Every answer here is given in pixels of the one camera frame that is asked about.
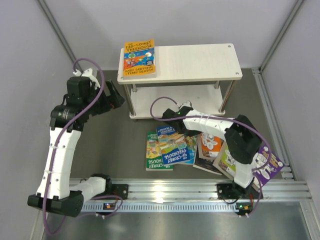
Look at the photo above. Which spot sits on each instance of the orange 78-storey treehouse book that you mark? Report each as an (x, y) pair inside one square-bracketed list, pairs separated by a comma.
[(209, 146)]

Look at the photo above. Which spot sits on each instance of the blue 91-storey treehouse book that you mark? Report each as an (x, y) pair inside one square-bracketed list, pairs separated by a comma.
[(173, 146)]

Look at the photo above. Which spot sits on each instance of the slotted grey cable duct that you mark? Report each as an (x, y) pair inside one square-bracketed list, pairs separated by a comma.
[(176, 207)]

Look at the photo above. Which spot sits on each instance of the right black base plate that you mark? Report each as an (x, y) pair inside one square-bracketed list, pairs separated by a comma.
[(225, 192)]

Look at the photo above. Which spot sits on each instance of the dark tale of cities book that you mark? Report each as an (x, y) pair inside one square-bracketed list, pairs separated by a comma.
[(206, 165)]

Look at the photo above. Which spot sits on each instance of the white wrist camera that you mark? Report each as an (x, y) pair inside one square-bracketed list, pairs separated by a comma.
[(185, 104), (89, 73)]

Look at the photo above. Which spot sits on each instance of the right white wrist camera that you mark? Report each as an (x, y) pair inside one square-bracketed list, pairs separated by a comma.
[(185, 104)]

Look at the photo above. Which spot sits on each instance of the light blue storey treehouse book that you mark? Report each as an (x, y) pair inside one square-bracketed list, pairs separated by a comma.
[(192, 146)]

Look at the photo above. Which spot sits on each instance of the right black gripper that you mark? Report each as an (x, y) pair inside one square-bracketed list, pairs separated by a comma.
[(193, 132)]

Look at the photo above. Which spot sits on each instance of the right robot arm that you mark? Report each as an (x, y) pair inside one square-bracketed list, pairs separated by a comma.
[(239, 134)]

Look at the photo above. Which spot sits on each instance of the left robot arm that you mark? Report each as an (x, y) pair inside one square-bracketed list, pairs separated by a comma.
[(54, 193)]

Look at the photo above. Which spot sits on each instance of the green 104-storey treehouse book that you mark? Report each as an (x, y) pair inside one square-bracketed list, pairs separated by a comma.
[(153, 159)]

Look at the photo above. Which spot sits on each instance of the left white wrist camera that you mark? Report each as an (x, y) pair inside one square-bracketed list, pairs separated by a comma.
[(89, 73)]

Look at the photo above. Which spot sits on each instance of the lime green cartoon book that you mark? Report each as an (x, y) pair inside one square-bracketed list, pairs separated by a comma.
[(225, 163)]

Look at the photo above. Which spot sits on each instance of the purple cartoon book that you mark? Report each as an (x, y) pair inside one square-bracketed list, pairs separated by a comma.
[(268, 172)]

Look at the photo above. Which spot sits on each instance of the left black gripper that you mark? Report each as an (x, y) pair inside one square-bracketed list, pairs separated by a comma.
[(117, 100)]

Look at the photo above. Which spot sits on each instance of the white two-tier wooden shelf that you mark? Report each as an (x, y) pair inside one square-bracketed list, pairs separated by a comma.
[(204, 74)]

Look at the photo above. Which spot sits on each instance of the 130-storey treehouse book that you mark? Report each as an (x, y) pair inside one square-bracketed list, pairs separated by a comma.
[(139, 60)]

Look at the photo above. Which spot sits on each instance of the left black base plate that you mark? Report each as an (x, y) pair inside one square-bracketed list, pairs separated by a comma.
[(121, 190)]

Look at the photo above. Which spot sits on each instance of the aluminium mounting rail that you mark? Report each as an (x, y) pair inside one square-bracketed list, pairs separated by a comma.
[(205, 190)]

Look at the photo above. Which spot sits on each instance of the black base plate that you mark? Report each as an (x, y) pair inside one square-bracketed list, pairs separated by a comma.
[(121, 190), (225, 192)]

